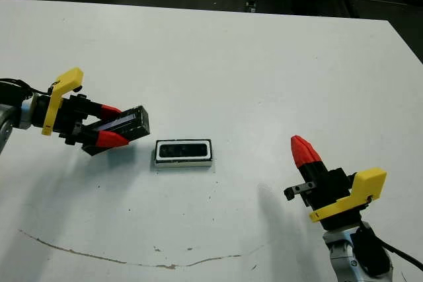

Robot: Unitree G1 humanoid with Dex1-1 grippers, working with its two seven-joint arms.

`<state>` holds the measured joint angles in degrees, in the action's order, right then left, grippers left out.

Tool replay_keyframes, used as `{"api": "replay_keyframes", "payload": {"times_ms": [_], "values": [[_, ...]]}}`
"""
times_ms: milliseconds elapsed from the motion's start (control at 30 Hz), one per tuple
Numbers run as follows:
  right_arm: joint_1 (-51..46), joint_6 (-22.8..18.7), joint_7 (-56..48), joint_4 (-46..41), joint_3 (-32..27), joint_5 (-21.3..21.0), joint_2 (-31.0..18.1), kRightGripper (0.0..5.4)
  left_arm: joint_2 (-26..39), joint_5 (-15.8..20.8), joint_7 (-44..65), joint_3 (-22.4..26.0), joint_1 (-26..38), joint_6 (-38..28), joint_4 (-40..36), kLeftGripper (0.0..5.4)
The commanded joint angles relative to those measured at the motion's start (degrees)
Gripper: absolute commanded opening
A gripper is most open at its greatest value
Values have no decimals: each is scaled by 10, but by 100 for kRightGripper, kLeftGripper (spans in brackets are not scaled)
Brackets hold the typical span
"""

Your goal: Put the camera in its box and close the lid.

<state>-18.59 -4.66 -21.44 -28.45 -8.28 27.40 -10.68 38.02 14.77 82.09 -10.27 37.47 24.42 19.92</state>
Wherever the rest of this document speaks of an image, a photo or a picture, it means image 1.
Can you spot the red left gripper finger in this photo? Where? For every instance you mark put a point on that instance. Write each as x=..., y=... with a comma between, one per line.
x=107, y=112
x=109, y=140

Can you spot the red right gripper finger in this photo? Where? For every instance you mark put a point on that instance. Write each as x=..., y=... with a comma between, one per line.
x=298, y=153
x=312, y=156

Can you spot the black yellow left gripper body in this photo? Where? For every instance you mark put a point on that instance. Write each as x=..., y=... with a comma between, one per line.
x=62, y=117

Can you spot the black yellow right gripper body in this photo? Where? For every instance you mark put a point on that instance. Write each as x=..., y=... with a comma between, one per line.
x=333, y=193

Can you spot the black glossy box lid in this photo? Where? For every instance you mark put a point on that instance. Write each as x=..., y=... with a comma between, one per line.
x=138, y=126

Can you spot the white camera box base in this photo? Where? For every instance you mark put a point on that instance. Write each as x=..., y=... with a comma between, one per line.
x=183, y=164

